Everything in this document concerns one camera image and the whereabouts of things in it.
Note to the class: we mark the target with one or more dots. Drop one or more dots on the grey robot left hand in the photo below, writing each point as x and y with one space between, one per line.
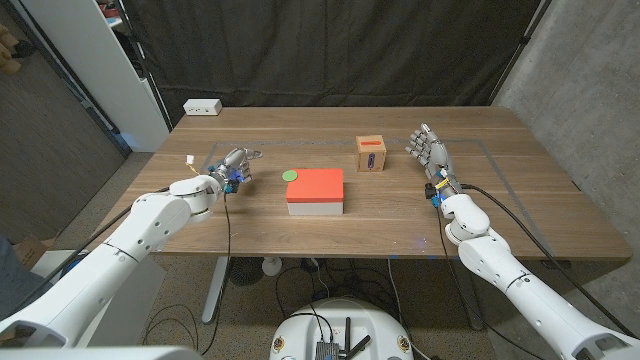
232 164

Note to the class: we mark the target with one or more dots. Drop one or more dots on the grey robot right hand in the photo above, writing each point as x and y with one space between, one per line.
437 155

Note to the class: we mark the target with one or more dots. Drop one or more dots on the green round coin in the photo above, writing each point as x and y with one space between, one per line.
289 175

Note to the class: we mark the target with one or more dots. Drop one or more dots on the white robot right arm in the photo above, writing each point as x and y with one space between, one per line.
525 285

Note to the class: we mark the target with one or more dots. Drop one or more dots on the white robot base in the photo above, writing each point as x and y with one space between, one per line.
345 325

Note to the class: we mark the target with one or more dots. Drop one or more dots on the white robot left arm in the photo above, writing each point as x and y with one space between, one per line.
125 245

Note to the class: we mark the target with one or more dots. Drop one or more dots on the white power outlet box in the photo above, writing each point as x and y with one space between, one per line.
202 106

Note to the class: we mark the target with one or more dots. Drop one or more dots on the wooden slotted box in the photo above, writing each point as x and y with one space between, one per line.
371 155

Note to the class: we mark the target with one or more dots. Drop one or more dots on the red block with white base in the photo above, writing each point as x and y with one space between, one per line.
315 187

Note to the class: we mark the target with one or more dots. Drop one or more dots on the black electronics box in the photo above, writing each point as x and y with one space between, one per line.
327 351

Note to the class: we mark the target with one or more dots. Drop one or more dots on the brown cardboard box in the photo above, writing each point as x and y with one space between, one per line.
30 250

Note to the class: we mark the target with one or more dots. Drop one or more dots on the black round fan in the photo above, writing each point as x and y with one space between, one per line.
246 271

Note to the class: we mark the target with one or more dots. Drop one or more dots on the white round stand foot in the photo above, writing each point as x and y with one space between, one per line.
271 266

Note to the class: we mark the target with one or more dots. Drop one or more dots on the white table leg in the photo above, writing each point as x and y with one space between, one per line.
216 290

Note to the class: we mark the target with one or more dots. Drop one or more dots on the black backdrop stand pole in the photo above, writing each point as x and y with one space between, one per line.
145 65
520 45

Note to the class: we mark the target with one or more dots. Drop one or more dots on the grey table leg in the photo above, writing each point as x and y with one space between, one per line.
467 295

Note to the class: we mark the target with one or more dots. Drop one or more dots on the black backdrop curtain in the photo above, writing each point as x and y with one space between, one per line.
325 50

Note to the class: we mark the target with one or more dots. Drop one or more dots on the white cabinet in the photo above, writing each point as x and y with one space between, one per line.
100 65

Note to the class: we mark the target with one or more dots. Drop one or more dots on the blue foot pedal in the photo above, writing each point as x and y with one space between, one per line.
75 259

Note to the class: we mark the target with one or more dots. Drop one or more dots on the black antenna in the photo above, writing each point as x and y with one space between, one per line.
359 346
347 335

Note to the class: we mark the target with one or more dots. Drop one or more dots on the white robot torso shell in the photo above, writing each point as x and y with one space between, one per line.
100 353

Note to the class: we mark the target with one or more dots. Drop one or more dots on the person in blue jeans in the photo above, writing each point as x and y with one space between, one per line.
17 280

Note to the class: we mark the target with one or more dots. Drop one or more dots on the wooden blocks stack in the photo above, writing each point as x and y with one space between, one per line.
7 50

